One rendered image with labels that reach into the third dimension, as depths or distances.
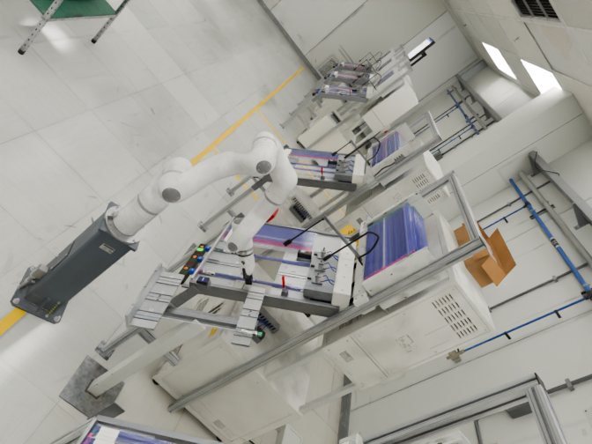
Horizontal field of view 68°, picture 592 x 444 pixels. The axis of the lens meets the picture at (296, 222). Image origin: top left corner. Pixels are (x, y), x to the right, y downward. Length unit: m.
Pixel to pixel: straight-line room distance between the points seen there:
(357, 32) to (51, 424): 9.38
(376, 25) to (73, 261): 9.02
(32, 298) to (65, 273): 0.27
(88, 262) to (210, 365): 0.81
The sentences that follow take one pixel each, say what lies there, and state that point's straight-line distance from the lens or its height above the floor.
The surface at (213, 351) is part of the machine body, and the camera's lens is 2.38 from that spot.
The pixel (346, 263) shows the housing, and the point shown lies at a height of 1.27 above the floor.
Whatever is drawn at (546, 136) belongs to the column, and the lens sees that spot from 5.22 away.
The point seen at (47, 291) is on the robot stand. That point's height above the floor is 0.16.
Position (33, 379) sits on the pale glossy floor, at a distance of 2.44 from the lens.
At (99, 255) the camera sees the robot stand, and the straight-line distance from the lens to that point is 2.16.
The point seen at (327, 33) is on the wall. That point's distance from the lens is 10.49.
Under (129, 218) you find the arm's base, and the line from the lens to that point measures 1.99.
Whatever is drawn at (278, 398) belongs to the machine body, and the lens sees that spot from 2.49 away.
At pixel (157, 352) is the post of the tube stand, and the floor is 0.53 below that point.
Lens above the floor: 2.09
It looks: 24 degrees down
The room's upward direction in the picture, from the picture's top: 56 degrees clockwise
